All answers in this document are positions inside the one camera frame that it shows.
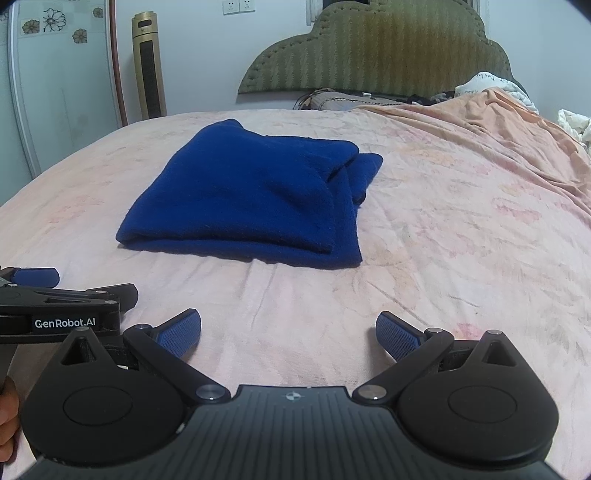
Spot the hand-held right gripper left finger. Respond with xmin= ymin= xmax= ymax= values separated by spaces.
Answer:
xmin=48 ymin=309 xmax=232 ymax=407

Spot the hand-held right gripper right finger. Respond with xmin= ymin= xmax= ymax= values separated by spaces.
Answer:
xmin=352 ymin=311 xmax=532 ymax=407

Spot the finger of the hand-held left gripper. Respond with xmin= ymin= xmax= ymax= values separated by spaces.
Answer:
xmin=0 ymin=283 xmax=139 ymax=319
xmin=0 ymin=266 xmax=62 ymax=291

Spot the blue beaded sweater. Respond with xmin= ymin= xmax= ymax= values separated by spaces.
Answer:
xmin=115 ymin=119 xmax=384 ymax=269

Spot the person's left hand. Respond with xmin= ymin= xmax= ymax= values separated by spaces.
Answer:
xmin=0 ymin=376 xmax=22 ymax=462

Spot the pink floral bed sheet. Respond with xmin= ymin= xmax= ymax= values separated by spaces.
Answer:
xmin=0 ymin=107 xmax=591 ymax=480

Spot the frosted glass wardrobe door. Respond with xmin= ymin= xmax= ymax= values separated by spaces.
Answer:
xmin=0 ymin=0 xmax=127 ymax=204

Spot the gold tower fan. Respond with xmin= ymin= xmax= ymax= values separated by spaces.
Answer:
xmin=131 ymin=12 xmax=168 ymax=120

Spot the peach blanket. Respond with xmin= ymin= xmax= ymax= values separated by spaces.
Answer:
xmin=353 ymin=86 xmax=591 ymax=204

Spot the dark cloth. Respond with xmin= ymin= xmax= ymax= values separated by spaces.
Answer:
xmin=406 ymin=91 xmax=458 ymax=105

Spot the beige patterned pillow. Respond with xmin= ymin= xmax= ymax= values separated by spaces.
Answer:
xmin=295 ymin=89 xmax=411 ymax=112

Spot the cream quilt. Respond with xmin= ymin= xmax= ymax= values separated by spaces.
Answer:
xmin=557 ymin=109 xmax=591 ymax=148

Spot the green upholstered headboard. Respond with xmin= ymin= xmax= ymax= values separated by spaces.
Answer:
xmin=237 ymin=0 xmax=525 ymax=95

